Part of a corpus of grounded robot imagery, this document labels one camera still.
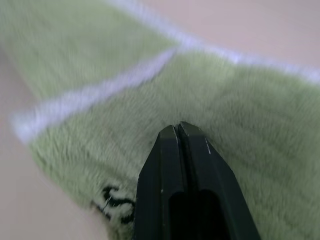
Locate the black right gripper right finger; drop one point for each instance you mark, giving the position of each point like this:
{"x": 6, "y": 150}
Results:
{"x": 215, "y": 180}

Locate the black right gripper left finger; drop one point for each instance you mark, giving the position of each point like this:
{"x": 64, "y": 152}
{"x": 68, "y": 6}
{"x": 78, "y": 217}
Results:
{"x": 157, "y": 180}

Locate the green towel with white stripes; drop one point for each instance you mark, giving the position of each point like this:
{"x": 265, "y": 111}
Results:
{"x": 225, "y": 100}

